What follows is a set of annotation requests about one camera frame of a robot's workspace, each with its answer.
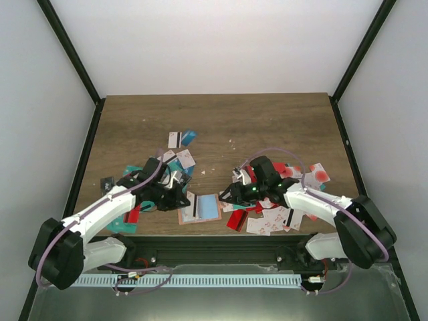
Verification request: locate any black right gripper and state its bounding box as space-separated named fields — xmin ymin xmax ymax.
xmin=219 ymin=181 xmax=268 ymax=207

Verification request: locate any pink leather card holder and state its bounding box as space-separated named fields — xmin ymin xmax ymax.
xmin=178 ymin=194 xmax=221 ymax=225

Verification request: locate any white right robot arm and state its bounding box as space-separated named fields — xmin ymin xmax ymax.
xmin=219 ymin=156 xmax=397 ymax=270

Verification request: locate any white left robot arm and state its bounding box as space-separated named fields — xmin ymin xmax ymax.
xmin=28 ymin=157 xmax=191 ymax=290

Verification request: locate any red card with stripe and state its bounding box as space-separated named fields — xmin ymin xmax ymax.
xmin=227 ymin=209 xmax=248 ymax=232

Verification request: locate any teal card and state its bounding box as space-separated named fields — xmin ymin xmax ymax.
xmin=106 ymin=217 xmax=137 ymax=233

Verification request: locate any white card with stripe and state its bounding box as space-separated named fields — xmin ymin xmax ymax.
xmin=168 ymin=132 xmax=182 ymax=148

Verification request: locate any black membership card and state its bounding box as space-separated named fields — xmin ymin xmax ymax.
xmin=100 ymin=177 xmax=115 ymax=195

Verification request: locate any blue card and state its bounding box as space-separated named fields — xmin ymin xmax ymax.
xmin=181 ymin=130 xmax=197 ymax=146

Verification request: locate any white red corner card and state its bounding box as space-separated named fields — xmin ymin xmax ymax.
xmin=309 ymin=163 xmax=330 ymax=184

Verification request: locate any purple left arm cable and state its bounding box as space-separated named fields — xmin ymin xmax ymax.
xmin=35 ymin=148 xmax=173 ymax=297

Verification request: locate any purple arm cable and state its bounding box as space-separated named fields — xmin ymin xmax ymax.
xmin=35 ymin=148 xmax=173 ymax=297
xmin=239 ymin=148 xmax=391 ymax=295

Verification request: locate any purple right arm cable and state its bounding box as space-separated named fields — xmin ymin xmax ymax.
xmin=239 ymin=148 xmax=391 ymax=295

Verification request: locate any black aluminium frame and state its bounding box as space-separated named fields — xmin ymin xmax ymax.
xmin=18 ymin=0 xmax=421 ymax=321

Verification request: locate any light blue slotted rail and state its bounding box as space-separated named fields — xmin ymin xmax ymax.
xmin=72 ymin=274 xmax=302 ymax=289

